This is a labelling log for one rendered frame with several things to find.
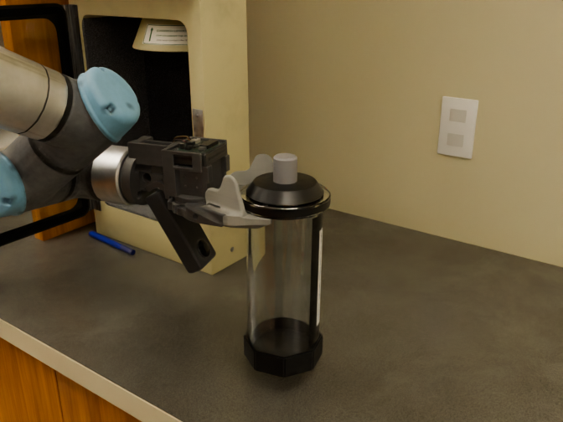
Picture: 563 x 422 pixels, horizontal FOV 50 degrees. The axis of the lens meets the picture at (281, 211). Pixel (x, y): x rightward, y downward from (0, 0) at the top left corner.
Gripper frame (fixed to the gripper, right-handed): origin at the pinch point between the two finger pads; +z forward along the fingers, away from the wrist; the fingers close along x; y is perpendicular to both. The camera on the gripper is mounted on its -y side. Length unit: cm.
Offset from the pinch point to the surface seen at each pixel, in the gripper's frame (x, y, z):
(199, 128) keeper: 22.0, 3.3, -22.7
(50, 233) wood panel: 24, -22, -59
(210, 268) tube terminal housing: 22.0, -21.8, -22.2
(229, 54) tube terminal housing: 27.9, 14.5, -19.8
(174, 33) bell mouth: 27.8, 17.5, -29.6
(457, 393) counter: 4.4, -23.6, 22.2
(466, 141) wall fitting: 56, -4, 16
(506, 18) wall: 55, 19, 21
